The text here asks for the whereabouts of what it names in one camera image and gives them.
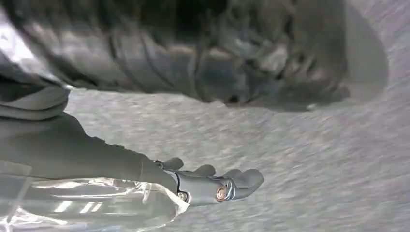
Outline clear plastic film wrap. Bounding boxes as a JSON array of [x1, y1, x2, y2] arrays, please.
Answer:
[[0, 160, 190, 232]]

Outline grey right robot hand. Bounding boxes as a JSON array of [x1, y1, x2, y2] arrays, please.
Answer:
[[0, 112, 265, 232]]

